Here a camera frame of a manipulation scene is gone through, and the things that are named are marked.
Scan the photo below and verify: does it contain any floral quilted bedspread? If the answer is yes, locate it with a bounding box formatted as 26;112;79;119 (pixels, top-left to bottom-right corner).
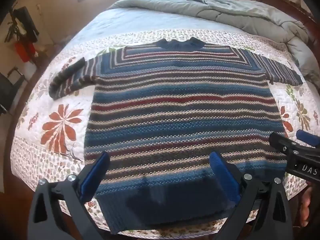
11;29;318;240

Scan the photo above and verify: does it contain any light blue bedsheet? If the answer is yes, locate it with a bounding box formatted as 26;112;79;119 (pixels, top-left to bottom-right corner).
67;7;242;53

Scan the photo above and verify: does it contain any person's right hand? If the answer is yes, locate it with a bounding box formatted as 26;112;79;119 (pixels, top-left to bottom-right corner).
300;184;316;228

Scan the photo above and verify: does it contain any red bag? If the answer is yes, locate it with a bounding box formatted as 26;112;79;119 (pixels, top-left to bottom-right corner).
14;41;38;63

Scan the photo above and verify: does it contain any wooden headboard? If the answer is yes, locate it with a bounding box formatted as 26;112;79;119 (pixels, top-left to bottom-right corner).
256;0;320;64

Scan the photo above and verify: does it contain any grey comforter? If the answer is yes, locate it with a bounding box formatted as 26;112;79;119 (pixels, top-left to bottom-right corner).
110;0;320;88

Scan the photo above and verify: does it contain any striped knit sweater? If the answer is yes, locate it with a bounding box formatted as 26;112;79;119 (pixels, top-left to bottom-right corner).
49;37;304;233

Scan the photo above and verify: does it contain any black chair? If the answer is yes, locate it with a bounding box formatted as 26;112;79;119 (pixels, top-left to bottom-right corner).
0;66;26;115

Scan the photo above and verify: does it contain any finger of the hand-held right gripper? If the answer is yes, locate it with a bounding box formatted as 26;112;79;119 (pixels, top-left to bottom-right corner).
269;132;302;158
296;129;320;147

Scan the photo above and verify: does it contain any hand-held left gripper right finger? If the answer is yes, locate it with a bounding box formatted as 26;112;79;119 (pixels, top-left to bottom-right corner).
209;151;292;240

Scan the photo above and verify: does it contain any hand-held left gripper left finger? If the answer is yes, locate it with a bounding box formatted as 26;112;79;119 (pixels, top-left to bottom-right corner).
27;151;111;240

